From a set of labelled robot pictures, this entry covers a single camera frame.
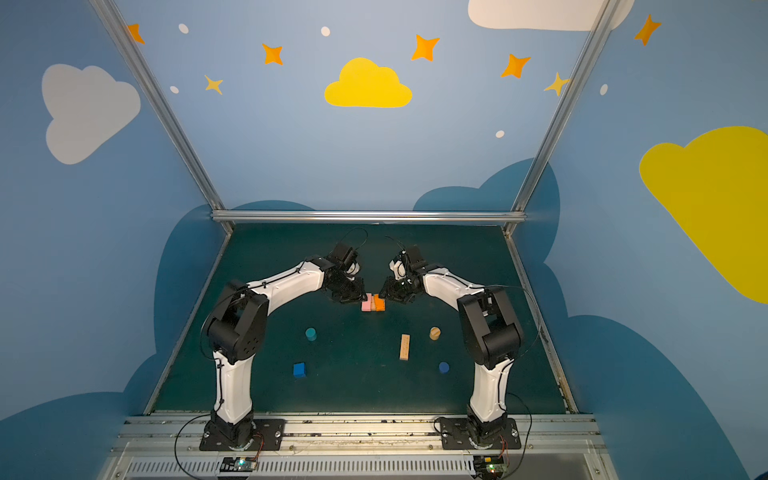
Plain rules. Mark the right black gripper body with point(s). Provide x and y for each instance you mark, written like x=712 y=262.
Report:
x=398 y=288

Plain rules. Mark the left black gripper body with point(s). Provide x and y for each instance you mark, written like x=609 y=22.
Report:
x=347 y=288

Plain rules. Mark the orange wood block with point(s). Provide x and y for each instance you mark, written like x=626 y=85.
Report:
x=377 y=302

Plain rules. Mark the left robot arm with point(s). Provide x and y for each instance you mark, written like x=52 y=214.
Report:
x=236 y=330

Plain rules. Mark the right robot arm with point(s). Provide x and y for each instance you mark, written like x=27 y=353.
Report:
x=492 y=333

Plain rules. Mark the blue wood cube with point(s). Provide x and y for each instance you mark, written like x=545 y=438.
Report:
x=299 y=370

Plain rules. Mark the right controller board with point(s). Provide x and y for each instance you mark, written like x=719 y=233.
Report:
x=489 y=467

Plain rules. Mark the controller board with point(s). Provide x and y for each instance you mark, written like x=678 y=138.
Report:
x=489 y=467
x=240 y=465

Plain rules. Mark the left controller board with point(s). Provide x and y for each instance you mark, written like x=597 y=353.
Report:
x=240 y=465

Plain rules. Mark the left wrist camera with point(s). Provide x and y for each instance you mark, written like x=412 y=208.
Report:
x=353 y=269

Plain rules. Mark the aluminium right frame post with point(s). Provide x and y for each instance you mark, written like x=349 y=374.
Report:
x=580 y=74

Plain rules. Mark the aluminium frame post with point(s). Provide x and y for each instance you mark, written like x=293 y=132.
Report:
x=111 y=18
x=580 y=74

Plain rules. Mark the aluminium rear frame bar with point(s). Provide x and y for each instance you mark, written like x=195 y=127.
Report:
x=366 y=217

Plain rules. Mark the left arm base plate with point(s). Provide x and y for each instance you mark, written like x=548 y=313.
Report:
x=270 y=433

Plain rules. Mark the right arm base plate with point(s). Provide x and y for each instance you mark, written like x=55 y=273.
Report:
x=467 y=433

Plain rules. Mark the aluminium front rail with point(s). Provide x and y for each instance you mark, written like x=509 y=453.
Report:
x=366 y=446

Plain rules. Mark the aluminium left frame post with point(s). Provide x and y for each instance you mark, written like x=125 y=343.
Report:
x=111 y=18

